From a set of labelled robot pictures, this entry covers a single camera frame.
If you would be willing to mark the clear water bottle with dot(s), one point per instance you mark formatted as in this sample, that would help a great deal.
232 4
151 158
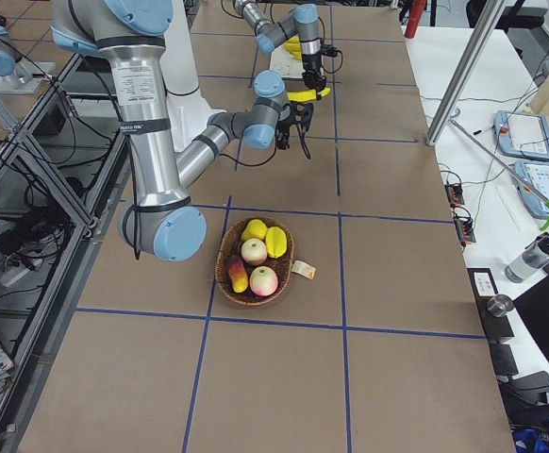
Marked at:
532 259

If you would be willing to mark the pink peach fruit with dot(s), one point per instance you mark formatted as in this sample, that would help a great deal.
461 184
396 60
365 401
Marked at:
263 281
254 251

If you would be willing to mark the yellow starfruit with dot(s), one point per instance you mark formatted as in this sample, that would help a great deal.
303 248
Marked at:
276 242

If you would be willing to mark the orange circuit board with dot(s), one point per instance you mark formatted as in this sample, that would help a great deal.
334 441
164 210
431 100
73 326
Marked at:
454 194
465 229

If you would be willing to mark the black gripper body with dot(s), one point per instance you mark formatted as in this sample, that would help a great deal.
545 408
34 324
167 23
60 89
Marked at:
286 126
310 64

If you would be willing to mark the orange circuit board far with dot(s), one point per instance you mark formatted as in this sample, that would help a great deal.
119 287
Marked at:
454 194

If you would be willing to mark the yellow lemon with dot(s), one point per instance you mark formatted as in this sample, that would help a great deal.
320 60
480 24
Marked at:
255 229

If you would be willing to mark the red fire extinguisher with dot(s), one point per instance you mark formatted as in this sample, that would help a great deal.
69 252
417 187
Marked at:
416 13

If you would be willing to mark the aluminium frame post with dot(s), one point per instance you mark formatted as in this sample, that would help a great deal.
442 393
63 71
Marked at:
486 23

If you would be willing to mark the white rectangular bear tray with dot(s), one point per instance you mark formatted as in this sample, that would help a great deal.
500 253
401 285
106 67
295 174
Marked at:
286 64

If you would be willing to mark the blue teach pendant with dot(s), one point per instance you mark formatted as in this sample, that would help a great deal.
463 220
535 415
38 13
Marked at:
522 135
537 175

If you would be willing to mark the blue teach pendant far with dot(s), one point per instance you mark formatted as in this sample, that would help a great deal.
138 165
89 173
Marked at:
522 135

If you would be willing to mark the small metal weight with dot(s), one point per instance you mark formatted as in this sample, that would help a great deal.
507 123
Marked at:
500 305

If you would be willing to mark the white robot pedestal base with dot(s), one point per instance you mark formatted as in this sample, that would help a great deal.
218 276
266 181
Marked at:
188 110

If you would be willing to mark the orange circuit board near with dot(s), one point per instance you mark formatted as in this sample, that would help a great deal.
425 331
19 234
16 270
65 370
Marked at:
465 229

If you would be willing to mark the paper price tag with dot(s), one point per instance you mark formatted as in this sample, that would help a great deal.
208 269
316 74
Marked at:
303 269

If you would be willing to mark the brown woven wicker basket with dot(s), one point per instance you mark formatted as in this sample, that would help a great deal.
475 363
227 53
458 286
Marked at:
230 248

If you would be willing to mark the green handled grabber stick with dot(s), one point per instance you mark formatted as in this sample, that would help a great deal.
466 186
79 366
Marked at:
523 181

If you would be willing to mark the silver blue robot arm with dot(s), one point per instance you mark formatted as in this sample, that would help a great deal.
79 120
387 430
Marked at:
130 35
303 23

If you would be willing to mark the red yellow mango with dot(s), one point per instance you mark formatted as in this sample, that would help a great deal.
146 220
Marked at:
238 276

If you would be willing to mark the blue teach pendant near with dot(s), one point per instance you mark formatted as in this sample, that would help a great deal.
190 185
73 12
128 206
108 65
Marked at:
537 175

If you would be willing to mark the white power strip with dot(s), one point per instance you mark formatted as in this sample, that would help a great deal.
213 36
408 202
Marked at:
11 273

